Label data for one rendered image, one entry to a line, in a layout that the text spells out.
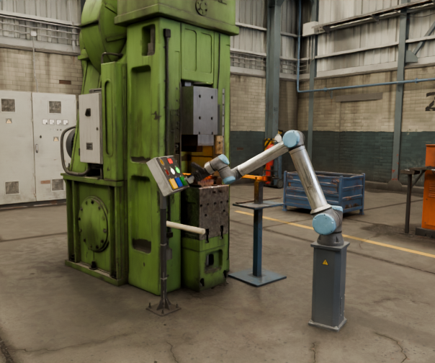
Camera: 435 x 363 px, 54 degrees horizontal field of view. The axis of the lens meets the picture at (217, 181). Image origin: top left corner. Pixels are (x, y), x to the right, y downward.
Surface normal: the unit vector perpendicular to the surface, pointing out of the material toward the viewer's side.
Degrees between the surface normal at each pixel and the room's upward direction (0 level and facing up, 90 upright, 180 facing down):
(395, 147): 90
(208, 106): 90
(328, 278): 90
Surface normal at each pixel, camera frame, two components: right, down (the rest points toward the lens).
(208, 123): 0.74, 0.08
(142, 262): -0.67, 0.07
